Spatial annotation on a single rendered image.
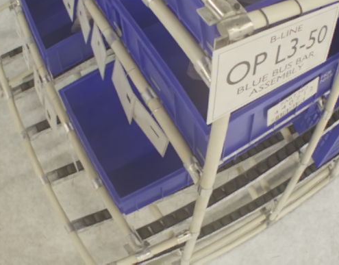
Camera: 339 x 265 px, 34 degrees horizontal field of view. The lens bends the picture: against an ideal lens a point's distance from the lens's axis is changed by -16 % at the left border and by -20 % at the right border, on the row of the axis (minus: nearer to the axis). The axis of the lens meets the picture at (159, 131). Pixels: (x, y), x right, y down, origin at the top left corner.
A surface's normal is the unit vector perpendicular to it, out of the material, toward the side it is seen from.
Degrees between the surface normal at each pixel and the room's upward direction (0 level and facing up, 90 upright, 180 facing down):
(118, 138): 3
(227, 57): 90
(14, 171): 0
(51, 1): 3
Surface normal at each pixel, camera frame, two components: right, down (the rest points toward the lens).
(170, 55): -0.05, -0.41
